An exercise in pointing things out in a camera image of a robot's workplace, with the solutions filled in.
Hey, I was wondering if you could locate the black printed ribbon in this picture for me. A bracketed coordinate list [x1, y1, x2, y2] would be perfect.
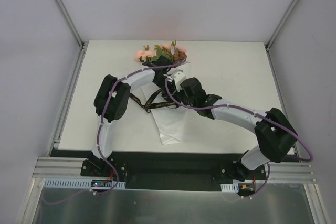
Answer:
[130, 89, 179, 113]

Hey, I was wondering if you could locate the pink rose stem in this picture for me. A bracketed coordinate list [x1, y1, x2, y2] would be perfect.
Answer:
[154, 40, 179, 61]

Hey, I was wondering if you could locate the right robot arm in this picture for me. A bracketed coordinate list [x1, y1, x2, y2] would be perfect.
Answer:
[174, 78, 297, 182]

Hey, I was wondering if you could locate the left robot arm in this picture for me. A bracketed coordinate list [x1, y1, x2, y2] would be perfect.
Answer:
[85, 55, 178, 176]

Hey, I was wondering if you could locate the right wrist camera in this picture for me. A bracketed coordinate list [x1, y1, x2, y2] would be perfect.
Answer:
[167, 70, 186, 92]

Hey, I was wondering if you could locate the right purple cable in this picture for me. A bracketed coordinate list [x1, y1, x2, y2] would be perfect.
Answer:
[164, 76, 314, 198]

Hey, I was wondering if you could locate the purple cable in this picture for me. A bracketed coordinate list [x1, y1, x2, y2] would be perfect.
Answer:
[96, 60, 191, 183]
[164, 76, 314, 198]

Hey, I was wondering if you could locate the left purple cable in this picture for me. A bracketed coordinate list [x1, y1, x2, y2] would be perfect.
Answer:
[96, 60, 191, 183]

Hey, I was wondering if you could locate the right cable duct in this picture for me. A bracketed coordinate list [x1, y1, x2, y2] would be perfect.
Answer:
[220, 183, 239, 193]

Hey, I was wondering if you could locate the cable duct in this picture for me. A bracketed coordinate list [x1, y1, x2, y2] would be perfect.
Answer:
[220, 183, 239, 193]
[44, 178, 126, 190]

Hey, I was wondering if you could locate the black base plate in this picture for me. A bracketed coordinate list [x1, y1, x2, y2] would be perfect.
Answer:
[80, 152, 266, 191]

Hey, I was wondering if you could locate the aluminium rail profile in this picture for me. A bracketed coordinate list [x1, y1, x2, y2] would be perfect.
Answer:
[33, 149, 317, 184]

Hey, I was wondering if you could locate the left cable duct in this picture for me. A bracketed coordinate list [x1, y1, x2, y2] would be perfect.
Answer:
[44, 178, 126, 190]

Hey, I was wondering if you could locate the left aluminium frame post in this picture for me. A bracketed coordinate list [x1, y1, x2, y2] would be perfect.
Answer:
[54, 0, 85, 49]

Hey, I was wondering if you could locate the aluminium frame post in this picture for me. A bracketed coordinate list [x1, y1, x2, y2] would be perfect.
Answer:
[265, 0, 300, 51]
[54, 0, 85, 49]

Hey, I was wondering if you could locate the right aluminium frame post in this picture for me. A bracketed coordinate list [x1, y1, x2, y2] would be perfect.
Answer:
[265, 0, 300, 51]

